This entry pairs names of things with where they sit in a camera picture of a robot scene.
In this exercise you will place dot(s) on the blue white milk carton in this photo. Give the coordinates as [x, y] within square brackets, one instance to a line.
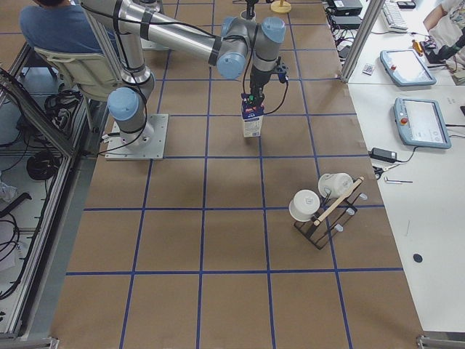
[252, 116]

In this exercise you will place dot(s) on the person in blue shirt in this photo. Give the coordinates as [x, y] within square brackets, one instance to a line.
[58, 26]

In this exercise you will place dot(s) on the near teach pendant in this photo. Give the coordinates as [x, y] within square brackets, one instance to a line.
[420, 123]

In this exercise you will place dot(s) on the teach pendant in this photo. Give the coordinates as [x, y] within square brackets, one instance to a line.
[420, 123]
[406, 68]

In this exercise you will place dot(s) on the metal allen key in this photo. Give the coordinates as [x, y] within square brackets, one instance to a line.
[389, 181]

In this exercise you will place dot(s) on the far teach pendant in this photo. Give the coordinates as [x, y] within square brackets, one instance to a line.
[406, 68]

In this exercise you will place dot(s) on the white cup on rack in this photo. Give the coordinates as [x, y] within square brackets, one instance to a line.
[303, 205]

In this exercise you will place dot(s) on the white mug on rack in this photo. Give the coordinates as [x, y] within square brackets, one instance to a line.
[334, 185]

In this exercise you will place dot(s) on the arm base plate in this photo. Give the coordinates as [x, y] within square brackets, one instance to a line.
[152, 46]
[149, 145]

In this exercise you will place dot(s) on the black power adapter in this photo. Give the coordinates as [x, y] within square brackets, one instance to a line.
[383, 155]

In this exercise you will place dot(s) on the aluminium frame post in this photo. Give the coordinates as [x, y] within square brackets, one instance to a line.
[369, 19]

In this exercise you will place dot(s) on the white ribbed mug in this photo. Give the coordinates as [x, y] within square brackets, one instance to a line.
[244, 15]

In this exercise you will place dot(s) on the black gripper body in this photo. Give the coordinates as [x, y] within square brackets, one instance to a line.
[257, 78]
[249, 6]

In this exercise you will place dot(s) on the black wire cup rack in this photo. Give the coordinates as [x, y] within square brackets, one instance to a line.
[332, 216]

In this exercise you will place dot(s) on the wooden mug tree stand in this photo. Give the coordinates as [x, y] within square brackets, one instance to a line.
[281, 6]

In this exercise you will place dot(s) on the white keyboard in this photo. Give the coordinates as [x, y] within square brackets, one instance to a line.
[392, 17]

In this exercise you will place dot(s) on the grey office chair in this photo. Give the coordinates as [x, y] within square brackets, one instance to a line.
[91, 73]

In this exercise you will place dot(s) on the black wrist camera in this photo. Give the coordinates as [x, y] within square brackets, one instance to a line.
[281, 70]

